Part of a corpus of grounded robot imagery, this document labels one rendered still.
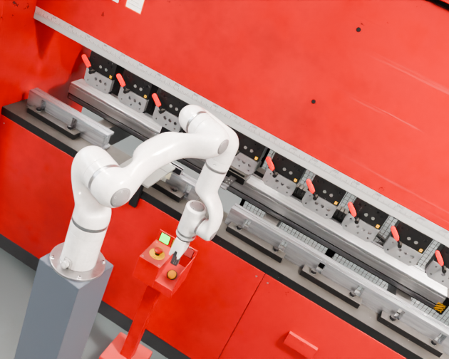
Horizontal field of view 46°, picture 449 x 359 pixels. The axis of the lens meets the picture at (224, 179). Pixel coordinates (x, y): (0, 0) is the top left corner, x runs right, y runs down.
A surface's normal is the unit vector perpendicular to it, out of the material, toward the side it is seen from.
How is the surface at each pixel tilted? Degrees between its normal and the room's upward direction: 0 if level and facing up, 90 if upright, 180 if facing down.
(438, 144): 90
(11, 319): 0
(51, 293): 90
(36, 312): 90
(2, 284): 0
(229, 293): 90
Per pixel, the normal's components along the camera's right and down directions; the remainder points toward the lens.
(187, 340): -0.38, 0.35
